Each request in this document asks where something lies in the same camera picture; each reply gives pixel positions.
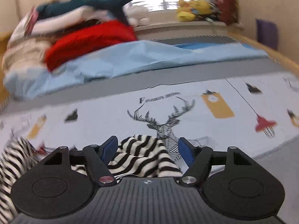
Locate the wooden bed frame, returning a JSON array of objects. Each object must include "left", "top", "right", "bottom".
[{"left": 228, "top": 32, "right": 299, "bottom": 78}]

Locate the pink white cloth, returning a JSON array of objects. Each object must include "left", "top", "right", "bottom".
[{"left": 24, "top": 6, "right": 39, "bottom": 35}]

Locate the white plush toy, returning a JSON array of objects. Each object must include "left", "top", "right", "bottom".
[{"left": 125, "top": 6, "right": 150, "bottom": 28}]

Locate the purple box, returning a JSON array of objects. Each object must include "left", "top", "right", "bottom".
[{"left": 256, "top": 19, "right": 279, "bottom": 51}]

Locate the red blanket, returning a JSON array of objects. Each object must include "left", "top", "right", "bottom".
[{"left": 44, "top": 20, "right": 137, "bottom": 72}]

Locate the yellow plush toy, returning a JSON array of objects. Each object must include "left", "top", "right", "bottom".
[{"left": 176, "top": 0, "right": 214, "bottom": 22}]

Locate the cream folded blanket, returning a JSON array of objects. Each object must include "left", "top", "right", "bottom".
[{"left": 1, "top": 38, "right": 53, "bottom": 77}]

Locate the white folded bedding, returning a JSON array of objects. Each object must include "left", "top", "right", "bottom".
[{"left": 9, "top": 6, "right": 112, "bottom": 43}]

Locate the light blue quilt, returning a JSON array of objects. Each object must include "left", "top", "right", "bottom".
[{"left": 4, "top": 41, "right": 268, "bottom": 100}]

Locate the black white striped garment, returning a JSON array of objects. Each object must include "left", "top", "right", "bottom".
[{"left": 1, "top": 135, "right": 182, "bottom": 223}]

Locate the dark red cushion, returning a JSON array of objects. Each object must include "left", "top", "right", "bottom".
[{"left": 216, "top": 0, "right": 239, "bottom": 26}]

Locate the grey patterned bed sheet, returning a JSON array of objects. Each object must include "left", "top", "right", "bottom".
[{"left": 0, "top": 33, "right": 299, "bottom": 220}]

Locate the dark teal shark plush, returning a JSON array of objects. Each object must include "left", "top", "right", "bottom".
[{"left": 36, "top": 0, "right": 133, "bottom": 25}]

